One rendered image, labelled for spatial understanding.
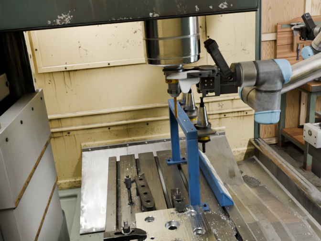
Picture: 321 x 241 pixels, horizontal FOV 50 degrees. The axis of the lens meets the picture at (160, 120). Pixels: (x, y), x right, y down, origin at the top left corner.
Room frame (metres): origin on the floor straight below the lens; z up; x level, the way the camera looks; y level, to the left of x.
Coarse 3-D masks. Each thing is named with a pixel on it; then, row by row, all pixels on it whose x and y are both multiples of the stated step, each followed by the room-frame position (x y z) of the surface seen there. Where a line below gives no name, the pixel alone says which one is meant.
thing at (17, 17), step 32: (0, 0) 0.81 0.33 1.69; (32, 0) 0.82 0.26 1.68; (64, 0) 0.82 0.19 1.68; (96, 0) 0.83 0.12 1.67; (128, 0) 0.84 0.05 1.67; (160, 0) 0.84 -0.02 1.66; (192, 0) 0.85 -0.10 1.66; (224, 0) 0.86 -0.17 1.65; (256, 0) 0.87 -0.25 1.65; (0, 32) 0.81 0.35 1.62
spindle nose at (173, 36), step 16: (144, 32) 0.94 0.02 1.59; (160, 32) 0.90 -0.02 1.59; (176, 32) 0.89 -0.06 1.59; (192, 32) 0.91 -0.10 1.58; (144, 48) 0.95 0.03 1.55; (160, 48) 0.90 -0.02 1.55; (176, 48) 0.89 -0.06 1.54; (192, 48) 0.91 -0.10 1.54; (160, 64) 0.90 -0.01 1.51; (176, 64) 0.89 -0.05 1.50
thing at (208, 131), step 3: (204, 129) 1.17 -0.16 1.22; (207, 129) 1.16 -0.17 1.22; (210, 129) 1.16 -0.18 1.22; (213, 129) 1.16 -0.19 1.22; (198, 132) 1.14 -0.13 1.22; (201, 132) 1.13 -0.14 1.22; (204, 132) 1.13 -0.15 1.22; (207, 132) 1.13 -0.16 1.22; (210, 132) 1.13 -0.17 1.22; (213, 132) 1.13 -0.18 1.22; (198, 135) 1.12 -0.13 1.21; (201, 135) 1.12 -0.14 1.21; (204, 135) 1.12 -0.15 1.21
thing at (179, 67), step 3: (162, 66) 0.97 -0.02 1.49; (165, 66) 0.95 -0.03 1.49; (168, 66) 0.94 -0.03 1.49; (171, 66) 0.94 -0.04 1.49; (174, 66) 0.94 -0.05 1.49; (177, 66) 0.94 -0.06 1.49; (180, 66) 0.95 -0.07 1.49; (162, 69) 0.97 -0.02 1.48; (165, 69) 0.96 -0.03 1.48; (168, 69) 0.95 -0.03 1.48; (171, 69) 0.95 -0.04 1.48; (174, 69) 0.94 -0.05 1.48; (177, 69) 0.95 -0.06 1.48; (180, 69) 0.95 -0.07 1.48; (183, 69) 0.96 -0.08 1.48; (165, 72) 0.95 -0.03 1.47; (168, 72) 0.94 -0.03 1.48; (171, 72) 0.94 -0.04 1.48; (174, 72) 0.94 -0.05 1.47; (177, 72) 0.94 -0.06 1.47
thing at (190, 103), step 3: (189, 93) 1.41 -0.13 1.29; (192, 93) 1.41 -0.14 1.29; (189, 96) 1.41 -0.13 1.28; (192, 96) 1.41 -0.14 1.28; (186, 99) 1.42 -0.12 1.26; (189, 99) 1.40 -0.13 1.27; (192, 99) 1.41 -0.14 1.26; (186, 102) 1.41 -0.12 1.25; (189, 102) 1.40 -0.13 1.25; (192, 102) 1.40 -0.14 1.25; (186, 105) 1.41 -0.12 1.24; (189, 105) 1.40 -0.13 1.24; (192, 105) 1.40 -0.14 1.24; (186, 108) 1.41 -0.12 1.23; (189, 108) 1.40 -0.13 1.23; (192, 108) 1.40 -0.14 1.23
